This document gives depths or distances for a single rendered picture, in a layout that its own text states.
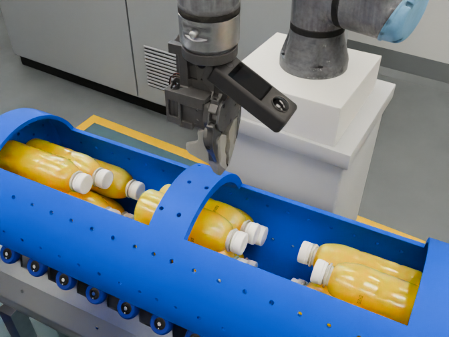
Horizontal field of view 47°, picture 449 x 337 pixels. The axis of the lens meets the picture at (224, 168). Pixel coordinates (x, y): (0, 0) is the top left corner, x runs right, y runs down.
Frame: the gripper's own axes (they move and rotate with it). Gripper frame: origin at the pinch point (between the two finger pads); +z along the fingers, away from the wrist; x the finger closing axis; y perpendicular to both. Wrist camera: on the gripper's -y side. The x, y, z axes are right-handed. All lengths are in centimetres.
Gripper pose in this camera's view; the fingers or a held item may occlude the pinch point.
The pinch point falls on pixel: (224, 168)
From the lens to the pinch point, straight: 76.6
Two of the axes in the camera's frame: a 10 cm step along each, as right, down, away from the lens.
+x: -4.4, 5.9, -6.8
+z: 0.0, 7.6, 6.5
